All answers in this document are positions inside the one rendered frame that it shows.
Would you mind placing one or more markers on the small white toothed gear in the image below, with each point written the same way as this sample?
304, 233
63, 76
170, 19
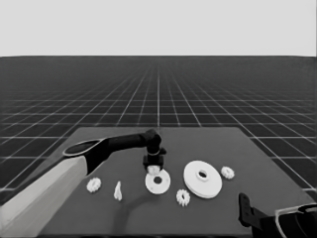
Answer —
90, 186
180, 199
151, 171
230, 175

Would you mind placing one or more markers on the white round carrier wide hole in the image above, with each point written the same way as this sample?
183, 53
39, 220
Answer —
163, 186

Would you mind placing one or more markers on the large thick white disc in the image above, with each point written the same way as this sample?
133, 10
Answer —
211, 187

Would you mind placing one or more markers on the small white T-shaped piece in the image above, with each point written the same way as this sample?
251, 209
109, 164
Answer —
118, 194

